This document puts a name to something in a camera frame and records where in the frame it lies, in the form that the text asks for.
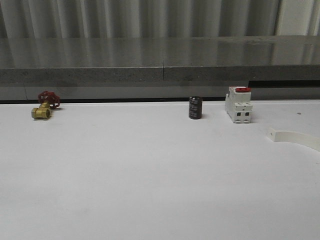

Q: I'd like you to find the white half-ring pipe clamp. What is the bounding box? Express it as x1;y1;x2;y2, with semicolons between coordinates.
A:
267;127;320;152

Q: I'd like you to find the black cylindrical capacitor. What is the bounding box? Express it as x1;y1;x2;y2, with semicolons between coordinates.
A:
188;96;203;120

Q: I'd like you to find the grey stone counter ledge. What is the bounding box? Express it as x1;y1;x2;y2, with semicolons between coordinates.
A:
0;36;320;88

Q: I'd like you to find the brass valve red handwheel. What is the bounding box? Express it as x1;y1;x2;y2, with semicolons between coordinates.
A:
31;90;60;120

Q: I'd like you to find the white circuit breaker red switch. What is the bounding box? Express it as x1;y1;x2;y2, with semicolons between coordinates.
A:
225;86;253;124

